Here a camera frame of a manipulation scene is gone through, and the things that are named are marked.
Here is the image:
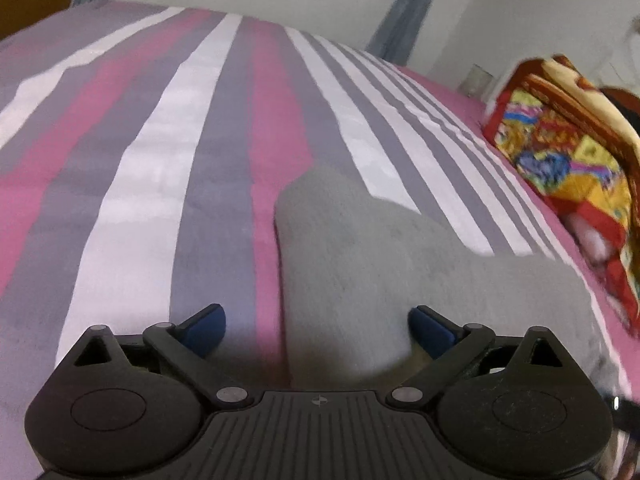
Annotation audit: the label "striped pink grey bedsheet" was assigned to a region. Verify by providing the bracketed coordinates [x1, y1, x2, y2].
[1, 1, 639, 479]

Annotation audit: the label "brown wooden headboard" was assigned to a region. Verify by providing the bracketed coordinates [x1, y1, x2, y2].
[601, 87, 640, 133]

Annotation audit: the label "colourful patterned blanket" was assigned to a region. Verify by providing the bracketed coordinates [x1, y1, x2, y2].
[483, 55, 639, 334]

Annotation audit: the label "grey pants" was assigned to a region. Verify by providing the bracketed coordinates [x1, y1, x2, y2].
[274, 167, 620, 391]

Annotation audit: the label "right grey curtain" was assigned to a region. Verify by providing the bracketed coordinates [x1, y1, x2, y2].
[367, 0, 433, 65]

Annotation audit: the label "white wall charger cable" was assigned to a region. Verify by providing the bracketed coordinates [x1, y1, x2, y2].
[606, 14, 640, 82]

